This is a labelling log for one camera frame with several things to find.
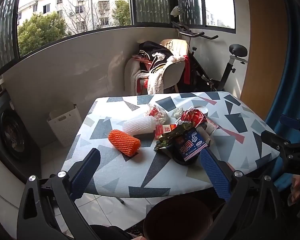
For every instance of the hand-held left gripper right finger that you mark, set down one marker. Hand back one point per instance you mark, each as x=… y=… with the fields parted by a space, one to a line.
x=214 y=172

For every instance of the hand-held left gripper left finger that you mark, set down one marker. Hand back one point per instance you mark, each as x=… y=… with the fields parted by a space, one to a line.
x=86 y=172

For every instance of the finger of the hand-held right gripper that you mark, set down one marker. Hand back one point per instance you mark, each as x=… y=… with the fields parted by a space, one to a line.
x=274 y=140
x=289 y=122

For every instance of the brown round bin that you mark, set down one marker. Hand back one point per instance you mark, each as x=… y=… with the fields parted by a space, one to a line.
x=177 y=220

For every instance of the crushed red drink can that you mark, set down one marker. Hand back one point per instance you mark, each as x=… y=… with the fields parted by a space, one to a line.
x=192 y=116

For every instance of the white plastic cup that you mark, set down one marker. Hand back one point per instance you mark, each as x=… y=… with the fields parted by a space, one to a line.
x=202 y=110

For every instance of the white foam net sleeve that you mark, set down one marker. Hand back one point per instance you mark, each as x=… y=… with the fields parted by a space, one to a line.
x=140 y=126

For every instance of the person's right hand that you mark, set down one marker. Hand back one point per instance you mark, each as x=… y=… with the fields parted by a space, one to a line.
x=295 y=190

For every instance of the blue printed packet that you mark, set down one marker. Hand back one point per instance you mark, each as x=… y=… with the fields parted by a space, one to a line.
x=189 y=145

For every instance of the blue curtain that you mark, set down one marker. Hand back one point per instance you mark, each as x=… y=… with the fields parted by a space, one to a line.
x=297 y=80

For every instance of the clear pink-edged pouch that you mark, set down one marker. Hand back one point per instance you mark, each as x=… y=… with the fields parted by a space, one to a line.
x=211 y=126

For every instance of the orange foam net sleeve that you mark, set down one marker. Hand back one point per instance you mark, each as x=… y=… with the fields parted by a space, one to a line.
x=123 y=142

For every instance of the white laundry basket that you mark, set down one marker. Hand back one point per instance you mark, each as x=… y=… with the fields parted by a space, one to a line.
x=65 y=127

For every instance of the green snack wrapper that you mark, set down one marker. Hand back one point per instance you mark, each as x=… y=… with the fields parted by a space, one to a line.
x=169 y=137

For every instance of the geometric patterned folding table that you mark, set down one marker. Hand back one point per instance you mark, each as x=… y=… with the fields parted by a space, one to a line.
x=152 y=170

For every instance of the red cigarette box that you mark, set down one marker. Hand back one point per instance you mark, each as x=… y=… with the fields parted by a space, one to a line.
x=163 y=131

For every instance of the crumpled white tissue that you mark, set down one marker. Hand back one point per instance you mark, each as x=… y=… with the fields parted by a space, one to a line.
x=177 y=112

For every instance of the wooden door panel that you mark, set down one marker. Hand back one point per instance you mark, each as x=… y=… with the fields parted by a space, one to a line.
x=264 y=55

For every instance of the dark washing machine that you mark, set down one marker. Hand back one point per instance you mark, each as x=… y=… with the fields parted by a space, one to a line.
x=12 y=140

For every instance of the black exercise bike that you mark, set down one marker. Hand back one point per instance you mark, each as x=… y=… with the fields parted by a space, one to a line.
x=229 y=67

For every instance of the clear red-printed plastic wrapper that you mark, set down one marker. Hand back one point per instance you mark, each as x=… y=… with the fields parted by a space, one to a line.
x=156 y=113

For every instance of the red cloth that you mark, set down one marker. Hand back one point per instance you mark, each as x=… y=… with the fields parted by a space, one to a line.
x=186 y=70

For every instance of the white fleece blanket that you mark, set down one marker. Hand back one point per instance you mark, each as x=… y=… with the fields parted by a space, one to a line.
x=155 y=82

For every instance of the beige armchair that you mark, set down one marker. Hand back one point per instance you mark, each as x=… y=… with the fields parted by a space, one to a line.
x=173 y=72

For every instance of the dark striped jacket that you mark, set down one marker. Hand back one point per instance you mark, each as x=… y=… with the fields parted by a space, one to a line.
x=155 y=51

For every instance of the green tree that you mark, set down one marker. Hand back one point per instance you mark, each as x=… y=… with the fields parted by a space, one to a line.
x=40 y=33
x=121 y=12

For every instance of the white lamp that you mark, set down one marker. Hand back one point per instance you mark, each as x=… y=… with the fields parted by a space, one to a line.
x=176 y=10

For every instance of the dark frosted window panel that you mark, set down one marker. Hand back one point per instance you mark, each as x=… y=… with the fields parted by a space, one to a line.
x=152 y=2
x=2 y=35

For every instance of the white apartment building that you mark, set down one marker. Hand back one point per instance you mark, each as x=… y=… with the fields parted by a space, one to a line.
x=85 y=7

